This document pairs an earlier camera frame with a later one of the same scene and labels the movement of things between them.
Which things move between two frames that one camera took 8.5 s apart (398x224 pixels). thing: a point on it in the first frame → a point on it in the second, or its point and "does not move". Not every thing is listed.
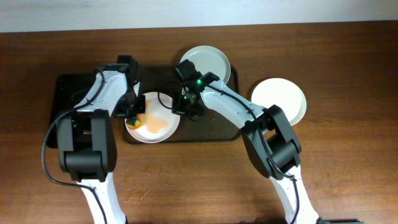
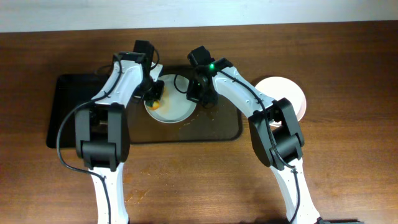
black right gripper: (185, 109) → (195, 94)
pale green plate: (208, 58) → (175, 107)
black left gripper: (132, 110) → (157, 92)
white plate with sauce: (159, 124) → (278, 88)
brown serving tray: (209, 129) does not move
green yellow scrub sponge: (134, 124) → (153, 104)
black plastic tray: (65, 92) does not move
